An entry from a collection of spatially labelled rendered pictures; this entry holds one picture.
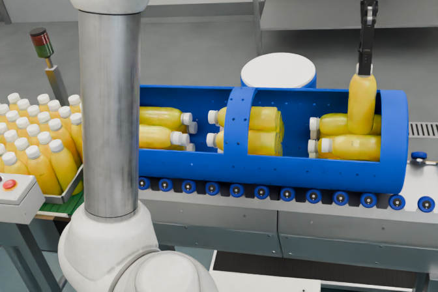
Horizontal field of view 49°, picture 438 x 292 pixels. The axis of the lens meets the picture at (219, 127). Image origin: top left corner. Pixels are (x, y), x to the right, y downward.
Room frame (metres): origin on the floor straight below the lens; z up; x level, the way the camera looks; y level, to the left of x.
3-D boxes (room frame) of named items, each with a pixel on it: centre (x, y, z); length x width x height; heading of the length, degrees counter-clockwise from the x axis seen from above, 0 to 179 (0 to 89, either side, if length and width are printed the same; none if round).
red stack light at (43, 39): (1.74, 0.62, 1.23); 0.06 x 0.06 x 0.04
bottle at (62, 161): (1.23, 0.51, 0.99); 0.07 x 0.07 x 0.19
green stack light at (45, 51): (1.74, 0.62, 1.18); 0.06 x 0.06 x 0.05
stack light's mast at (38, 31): (1.74, 0.62, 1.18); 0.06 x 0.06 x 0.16
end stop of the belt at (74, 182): (1.30, 0.44, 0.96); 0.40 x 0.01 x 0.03; 162
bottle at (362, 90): (1.04, -0.39, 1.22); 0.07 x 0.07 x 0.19
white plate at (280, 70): (1.57, -0.25, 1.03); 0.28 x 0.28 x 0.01
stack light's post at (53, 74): (1.74, 0.62, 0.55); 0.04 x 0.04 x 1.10; 72
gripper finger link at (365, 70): (1.02, -0.38, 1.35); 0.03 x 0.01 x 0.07; 72
